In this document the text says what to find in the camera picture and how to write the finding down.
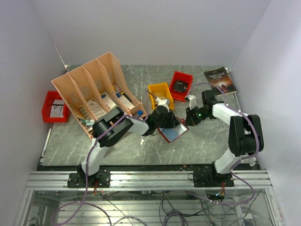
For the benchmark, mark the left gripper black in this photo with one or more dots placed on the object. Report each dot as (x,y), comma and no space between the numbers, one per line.
(173,121)

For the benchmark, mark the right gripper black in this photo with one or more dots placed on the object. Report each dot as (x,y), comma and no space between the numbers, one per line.
(190,119)

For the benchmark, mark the red card holder wallet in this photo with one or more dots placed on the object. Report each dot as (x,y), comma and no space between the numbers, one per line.
(172,134)

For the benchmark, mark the black credit card stack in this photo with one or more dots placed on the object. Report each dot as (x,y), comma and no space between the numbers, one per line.
(180,86)

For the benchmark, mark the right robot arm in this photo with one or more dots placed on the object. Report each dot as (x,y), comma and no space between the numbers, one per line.
(245,138)

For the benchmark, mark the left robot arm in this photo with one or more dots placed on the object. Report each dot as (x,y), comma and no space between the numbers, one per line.
(109,130)

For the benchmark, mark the red bin with cards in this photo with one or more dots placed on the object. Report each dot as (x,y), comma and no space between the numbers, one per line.
(188,78)

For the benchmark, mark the white cards in left bin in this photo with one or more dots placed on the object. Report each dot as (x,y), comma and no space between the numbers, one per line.
(57,109)

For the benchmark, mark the blue capped tube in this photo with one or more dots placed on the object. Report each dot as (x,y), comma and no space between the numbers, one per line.
(139,114)

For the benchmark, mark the yellow plastic bin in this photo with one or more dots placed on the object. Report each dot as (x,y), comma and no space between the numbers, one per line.
(162,91)

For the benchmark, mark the dark paperback book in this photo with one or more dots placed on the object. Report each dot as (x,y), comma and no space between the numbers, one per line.
(221,78)

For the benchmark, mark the pink file organizer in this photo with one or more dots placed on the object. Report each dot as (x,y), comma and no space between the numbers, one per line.
(93,89)

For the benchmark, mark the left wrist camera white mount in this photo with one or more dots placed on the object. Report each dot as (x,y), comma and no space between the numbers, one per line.
(163,102)

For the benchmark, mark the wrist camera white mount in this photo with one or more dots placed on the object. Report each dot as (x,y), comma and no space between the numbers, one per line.
(163,102)
(192,101)

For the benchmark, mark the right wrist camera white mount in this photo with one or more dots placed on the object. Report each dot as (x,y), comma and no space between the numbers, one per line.
(192,101)

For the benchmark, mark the aluminium mounting rail frame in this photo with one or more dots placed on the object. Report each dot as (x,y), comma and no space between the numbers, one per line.
(144,180)

